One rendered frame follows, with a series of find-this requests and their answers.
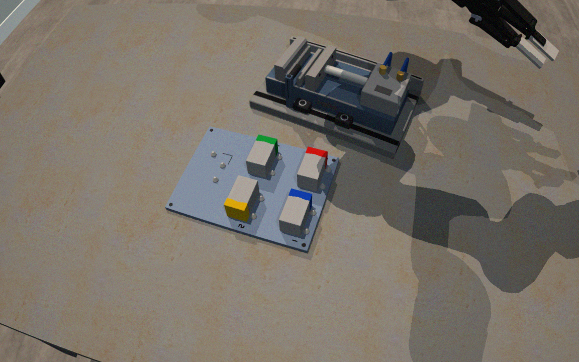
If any grey block with yellow end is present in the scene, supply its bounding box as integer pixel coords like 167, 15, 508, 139
224, 175, 259, 222

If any grey block with blue end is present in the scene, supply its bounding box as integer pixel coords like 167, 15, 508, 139
279, 189, 312, 236

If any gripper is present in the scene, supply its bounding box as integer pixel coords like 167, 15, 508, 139
452, 0, 559, 69

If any grey block with red end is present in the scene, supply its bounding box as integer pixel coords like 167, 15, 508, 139
297, 147, 328, 191

